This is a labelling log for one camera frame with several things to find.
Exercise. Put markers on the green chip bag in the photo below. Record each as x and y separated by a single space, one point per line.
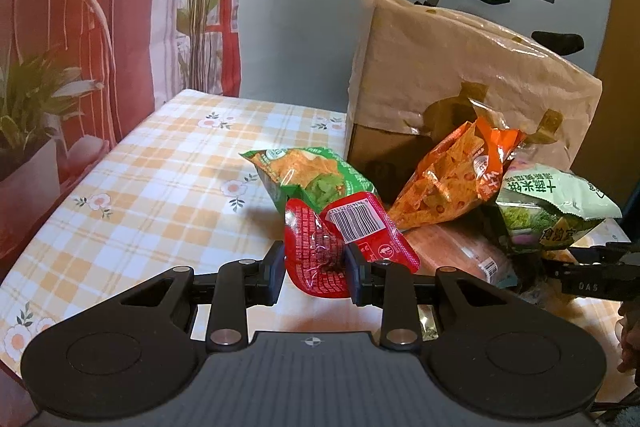
315 175

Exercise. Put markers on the orange chip bag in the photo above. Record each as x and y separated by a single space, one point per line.
464 170

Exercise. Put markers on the cardboard box with plastic liner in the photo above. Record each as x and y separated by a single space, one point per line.
420 72

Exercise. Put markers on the brown biscuit pack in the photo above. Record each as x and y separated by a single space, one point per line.
452 245

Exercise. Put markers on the person's right hand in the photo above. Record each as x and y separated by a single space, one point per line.
630 338

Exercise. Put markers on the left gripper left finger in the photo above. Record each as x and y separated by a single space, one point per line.
235 288

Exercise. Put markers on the printed fabric backdrop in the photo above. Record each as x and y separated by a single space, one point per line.
78 75

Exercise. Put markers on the pale green snack bag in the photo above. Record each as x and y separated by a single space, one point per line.
542 208

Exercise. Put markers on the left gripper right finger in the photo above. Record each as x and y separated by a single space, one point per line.
386 285

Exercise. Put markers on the checkered tablecloth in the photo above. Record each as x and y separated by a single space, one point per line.
176 191

